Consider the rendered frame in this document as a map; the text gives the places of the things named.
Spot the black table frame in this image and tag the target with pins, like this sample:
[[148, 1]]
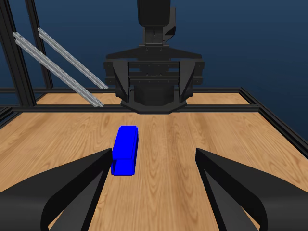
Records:
[[216, 107]]

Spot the blue hollow socket block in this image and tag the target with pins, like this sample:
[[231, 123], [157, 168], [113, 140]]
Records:
[[125, 144]]

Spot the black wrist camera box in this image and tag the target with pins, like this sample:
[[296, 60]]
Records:
[[154, 12]]

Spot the silver aluminium strut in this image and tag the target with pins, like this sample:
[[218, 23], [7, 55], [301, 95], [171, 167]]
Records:
[[57, 69], [72, 57]]

